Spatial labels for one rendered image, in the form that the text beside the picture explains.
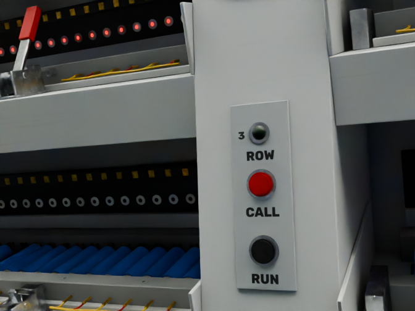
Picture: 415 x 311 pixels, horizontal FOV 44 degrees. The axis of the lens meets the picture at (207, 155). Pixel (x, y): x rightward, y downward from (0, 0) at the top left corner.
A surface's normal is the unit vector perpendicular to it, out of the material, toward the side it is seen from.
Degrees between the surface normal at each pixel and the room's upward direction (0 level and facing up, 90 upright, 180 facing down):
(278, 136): 90
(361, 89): 107
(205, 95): 90
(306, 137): 90
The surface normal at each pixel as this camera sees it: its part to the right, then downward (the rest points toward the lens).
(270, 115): -0.40, -0.06
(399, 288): -0.37, 0.23
